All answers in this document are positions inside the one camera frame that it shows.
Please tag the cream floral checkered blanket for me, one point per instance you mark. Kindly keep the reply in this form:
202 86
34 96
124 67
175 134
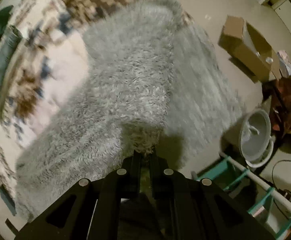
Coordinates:
50 61

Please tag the white round fan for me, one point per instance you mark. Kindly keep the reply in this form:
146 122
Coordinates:
255 142

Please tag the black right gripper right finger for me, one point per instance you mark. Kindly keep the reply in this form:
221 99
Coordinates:
190 209

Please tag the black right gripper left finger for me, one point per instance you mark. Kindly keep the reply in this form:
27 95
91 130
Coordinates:
89 209

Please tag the dark red brown cloth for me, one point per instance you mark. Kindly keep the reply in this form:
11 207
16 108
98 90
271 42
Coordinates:
280 108

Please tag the teal and white rack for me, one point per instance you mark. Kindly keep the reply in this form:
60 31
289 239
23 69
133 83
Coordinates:
233 177

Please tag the grey fluffy pants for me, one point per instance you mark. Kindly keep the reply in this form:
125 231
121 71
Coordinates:
152 80

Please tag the brown cardboard box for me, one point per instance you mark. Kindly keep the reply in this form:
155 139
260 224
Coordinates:
244 43

